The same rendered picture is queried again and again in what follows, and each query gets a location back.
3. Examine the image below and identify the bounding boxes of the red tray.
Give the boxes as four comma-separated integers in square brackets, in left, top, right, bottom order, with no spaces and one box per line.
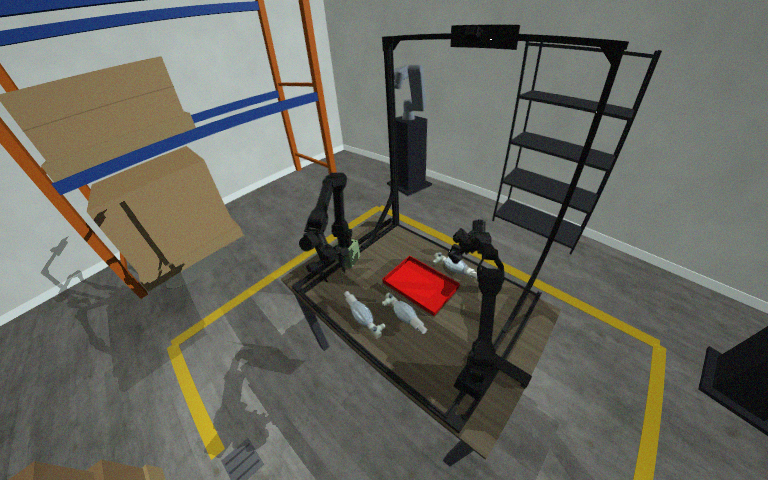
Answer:
[383,256,459,316]

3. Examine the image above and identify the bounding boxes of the white resuscitator bag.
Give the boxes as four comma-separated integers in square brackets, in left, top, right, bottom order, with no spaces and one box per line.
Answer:
[344,291,385,339]

